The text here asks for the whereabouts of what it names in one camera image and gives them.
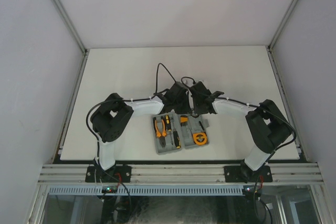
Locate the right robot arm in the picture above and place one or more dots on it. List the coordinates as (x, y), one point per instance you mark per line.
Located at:
(268, 127)

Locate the aluminium front rail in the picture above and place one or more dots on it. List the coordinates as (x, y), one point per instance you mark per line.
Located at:
(170, 174)

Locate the grey plastic tool case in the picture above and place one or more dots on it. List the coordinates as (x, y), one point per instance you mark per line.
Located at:
(185, 133)

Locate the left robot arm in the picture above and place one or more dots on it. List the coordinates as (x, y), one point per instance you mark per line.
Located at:
(108, 119)

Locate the orange tape measure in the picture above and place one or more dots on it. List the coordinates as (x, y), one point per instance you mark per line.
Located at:
(200, 138)

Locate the aluminium frame post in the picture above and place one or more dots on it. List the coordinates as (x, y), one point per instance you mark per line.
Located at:
(289, 11)
(69, 25)

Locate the right aluminium frame post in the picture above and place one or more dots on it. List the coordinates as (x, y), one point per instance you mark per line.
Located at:
(289, 11)

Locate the hex key set orange holder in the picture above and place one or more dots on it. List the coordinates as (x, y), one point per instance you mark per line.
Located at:
(184, 121)

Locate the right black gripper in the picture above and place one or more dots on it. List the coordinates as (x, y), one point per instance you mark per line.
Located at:
(196, 112)

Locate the orange handled pliers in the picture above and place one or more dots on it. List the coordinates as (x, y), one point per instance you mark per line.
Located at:
(160, 133)

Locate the black yellow screwdriver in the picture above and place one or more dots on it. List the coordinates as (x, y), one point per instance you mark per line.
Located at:
(168, 124)
(176, 138)

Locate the slotted grey cable duct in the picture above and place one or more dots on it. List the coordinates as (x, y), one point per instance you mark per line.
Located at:
(147, 190)

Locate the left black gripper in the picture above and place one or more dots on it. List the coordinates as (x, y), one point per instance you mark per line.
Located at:
(187, 109)

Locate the left aluminium frame post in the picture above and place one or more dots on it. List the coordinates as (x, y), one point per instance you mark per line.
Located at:
(69, 25)

